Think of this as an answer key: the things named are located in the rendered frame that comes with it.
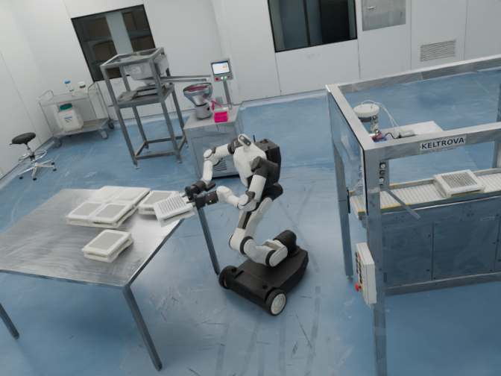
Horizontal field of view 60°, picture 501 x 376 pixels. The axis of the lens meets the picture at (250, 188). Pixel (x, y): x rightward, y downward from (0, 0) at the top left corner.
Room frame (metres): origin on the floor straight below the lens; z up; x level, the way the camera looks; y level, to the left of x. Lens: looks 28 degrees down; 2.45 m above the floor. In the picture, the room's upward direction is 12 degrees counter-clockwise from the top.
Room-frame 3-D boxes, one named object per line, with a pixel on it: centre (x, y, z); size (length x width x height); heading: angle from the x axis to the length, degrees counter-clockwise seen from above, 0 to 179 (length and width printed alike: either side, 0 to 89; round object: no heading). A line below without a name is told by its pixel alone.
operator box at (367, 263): (1.66, -0.49, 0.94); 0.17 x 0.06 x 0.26; 175
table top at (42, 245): (2.93, 1.30, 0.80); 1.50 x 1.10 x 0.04; 64
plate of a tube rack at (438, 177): (2.43, -1.37, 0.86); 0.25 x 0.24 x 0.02; 175
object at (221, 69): (5.23, 0.05, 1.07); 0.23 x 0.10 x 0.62; 80
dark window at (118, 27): (7.99, 1.76, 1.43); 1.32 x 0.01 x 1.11; 80
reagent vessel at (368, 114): (2.46, -0.78, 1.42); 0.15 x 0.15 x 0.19
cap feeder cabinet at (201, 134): (5.13, 0.28, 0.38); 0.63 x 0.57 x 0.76; 80
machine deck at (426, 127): (2.48, -0.96, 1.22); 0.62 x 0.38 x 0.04; 85
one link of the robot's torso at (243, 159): (2.86, -0.09, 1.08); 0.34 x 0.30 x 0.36; 17
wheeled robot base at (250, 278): (2.83, -0.03, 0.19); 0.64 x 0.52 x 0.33; 130
